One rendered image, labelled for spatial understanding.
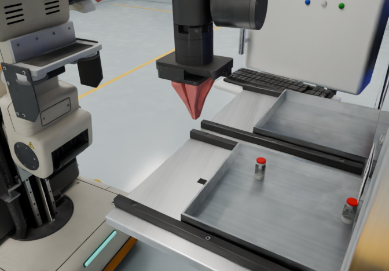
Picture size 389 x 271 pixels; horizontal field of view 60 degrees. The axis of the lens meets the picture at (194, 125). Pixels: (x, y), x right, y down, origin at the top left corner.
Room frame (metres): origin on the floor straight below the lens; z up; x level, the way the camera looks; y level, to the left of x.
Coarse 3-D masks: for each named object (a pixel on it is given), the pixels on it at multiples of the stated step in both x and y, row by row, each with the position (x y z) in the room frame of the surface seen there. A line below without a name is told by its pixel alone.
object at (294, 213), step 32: (224, 160) 0.59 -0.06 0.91; (288, 160) 0.60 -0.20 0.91; (224, 192) 0.52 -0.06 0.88; (256, 192) 0.52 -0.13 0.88; (288, 192) 0.52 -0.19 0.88; (320, 192) 0.52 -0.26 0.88; (352, 192) 0.52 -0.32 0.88; (192, 224) 0.42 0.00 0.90; (224, 224) 0.44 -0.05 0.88; (256, 224) 0.44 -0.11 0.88; (288, 224) 0.44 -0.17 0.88; (320, 224) 0.44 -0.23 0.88; (352, 224) 0.44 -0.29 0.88; (288, 256) 0.37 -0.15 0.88; (320, 256) 0.37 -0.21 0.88
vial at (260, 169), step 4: (256, 164) 0.57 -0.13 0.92; (260, 164) 0.56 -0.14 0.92; (264, 164) 0.56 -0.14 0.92; (256, 168) 0.57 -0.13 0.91; (260, 168) 0.56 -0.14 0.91; (264, 168) 0.56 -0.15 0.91; (256, 172) 0.57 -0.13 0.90; (260, 172) 0.56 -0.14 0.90; (264, 172) 0.56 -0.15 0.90; (256, 176) 0.57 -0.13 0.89; (260, 176) 0.56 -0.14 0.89; (264, 176) 0.57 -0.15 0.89
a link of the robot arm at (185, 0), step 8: (176, 0) 0.47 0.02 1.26; (184, 0) 0.46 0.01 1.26; (192, 0) 0.46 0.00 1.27; (200, 0) 0.46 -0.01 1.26; (208, 0) 0.47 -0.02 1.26; (176, 8) 0.47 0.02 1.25; (184, 8) 0.46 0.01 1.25; (192, 8) 0.46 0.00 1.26; (200, 8) 0.46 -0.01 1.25; (208, 8) 0.47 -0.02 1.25; (176, 16) 0.47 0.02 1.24; (184, 16) 0.46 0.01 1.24; (192, 16) 0.46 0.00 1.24; (200, 16) 0.46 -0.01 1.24; (208, 16) 0.47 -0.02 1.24; (184, 24) 0.46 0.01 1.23; (192, 24) 0.46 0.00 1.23; (200, 24) 0.46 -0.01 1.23
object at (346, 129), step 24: (288, 96) 0.94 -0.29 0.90; (312, 96) 0.91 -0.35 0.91; (264, 120) 0.79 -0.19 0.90; (288, 120) 0.82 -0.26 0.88; (312, 120) 0.82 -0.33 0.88; (336, 120) 0.82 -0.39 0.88; (360, 120) 0.82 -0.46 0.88; (312, 144) 0.66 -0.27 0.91; (336, 144) 0.70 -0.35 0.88; (360, 144) 0.70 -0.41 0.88
